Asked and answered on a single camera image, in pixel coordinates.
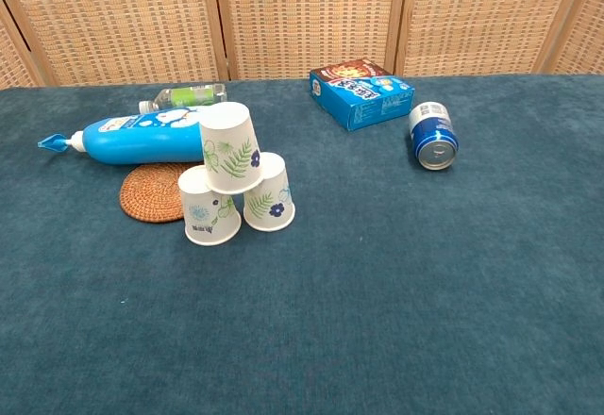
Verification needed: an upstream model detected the white floral paper cup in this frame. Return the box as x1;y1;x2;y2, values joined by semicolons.
243;151;297;233
198;101;263;195
177;165;243;247

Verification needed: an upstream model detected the blue cookie box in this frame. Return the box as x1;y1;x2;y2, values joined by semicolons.
309;58;417;132

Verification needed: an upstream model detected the blue white drink can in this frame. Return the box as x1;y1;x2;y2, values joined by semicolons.
408;101;460;171

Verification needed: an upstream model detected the clear green-label water bottle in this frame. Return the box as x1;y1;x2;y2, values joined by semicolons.
138;83;228;114

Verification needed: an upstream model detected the round woven rattan coaster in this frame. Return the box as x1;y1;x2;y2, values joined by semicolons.
119;161;200;224

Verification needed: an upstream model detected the dark teal tablecloth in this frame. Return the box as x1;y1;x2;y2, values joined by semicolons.
0;73;604;415

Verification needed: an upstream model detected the blue pump soap bottle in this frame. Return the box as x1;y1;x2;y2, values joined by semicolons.
37;105;211;166

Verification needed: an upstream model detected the woven wooden folding screen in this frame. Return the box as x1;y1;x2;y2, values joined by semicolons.
0;0;604;89

